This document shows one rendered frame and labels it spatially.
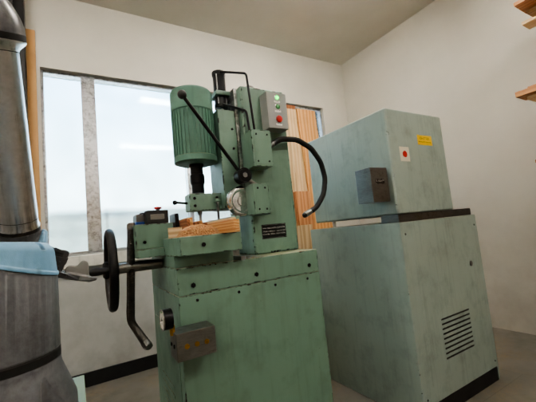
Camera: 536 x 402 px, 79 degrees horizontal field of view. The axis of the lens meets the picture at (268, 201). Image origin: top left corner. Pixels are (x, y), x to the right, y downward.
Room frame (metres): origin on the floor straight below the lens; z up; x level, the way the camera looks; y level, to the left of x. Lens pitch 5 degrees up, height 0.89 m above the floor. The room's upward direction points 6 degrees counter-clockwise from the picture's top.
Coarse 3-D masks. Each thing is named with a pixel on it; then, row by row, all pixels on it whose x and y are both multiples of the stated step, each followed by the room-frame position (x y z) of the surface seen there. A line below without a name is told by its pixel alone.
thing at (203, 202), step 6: (186, 198) 1.31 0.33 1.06; (192, 198) 1.28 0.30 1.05; (198, 198) 1.29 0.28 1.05; (204, 198) 1.30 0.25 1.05; (210, 198) 1.31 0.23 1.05; (186, 204) 1.31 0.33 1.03; (192, 204) 1.28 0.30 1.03; (198, 204) 1.29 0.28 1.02; (204, 204) 1.30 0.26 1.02; (210, 204) 1.31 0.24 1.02; (186, 210) 1.32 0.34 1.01; (192, 210) 1.28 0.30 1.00; (198, 210) 1.29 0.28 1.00; (204, 210) 1.30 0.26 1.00; (210, 210) 1.32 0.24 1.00; (216, 210) 1.35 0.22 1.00
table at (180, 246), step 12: (168, 240) 1.12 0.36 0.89; (180, 240) 1.00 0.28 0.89; (192, 240) 1.02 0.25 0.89; (204, 240) 1.04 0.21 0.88; (216, 240) 1.06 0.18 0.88; (228, 240) 1.08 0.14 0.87; (240, 240) 1.10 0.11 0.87; (144, 252) 1.14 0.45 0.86; (156, 252) 1.17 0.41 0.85; (168, 252) 1.13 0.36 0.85; (180, 252) 1.00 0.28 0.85; (192, 252) 1.02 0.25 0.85; (204, 252) 1.04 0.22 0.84
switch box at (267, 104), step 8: (264, 96) 1.33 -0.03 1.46; (272, 96) 1.33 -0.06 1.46; (280, 96) 1.35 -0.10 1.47; (264, 104) 1.34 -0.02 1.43; (272, 104) 1.33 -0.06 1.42; (280, 104) 1.35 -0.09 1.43; (264, 112) 1.34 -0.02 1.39; (272, 112) 1.33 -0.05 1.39; (280, 112) 1.35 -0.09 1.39; (264, 120) 1.35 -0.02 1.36; (272, 120) 1.32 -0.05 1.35; (264, 128) 1.35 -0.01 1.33; (272, 128) 1.34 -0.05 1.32; (280, 128) 1.35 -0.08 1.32; (288, 128) 1.37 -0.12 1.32
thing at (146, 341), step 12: (132, 228) 1.19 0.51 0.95; (132, 240) 1.18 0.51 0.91; (132, 252) 1.18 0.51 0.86; (132, 264) 1.18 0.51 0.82; (132, 276) 1.17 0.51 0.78; (132, 288) 1.17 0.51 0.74; (132, 300) 1.16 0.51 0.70; (132, 312) 1.16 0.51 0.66; (132, 324) 1.14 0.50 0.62; (144, 336) 1.10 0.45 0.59; (144, 348) 1.07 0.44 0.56
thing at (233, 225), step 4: (228, 220) 1.05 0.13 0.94; (232, 220) 1.03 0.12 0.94; (236, 220) 1.03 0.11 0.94; (208, 224) 1.22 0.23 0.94; (212, 224) 1.18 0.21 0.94; (216, 224) 1.15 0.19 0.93; (220, 224) 1.12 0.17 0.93; (224, 224) 1.08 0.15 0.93; (228, 224) 1.06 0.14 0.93; (232, 224) 1.03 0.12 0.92; (236, 224) 1.02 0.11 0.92; (220, 228) 1.12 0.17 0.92; (224, 228) 1.09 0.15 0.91; (228, 228) 1.06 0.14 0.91; (232, 228) 1.03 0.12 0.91; (236, 228) 1.02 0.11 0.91; (220, 232) 1.12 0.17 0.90; (224, 232) 1.09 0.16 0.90; (228, 232) 1.06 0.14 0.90
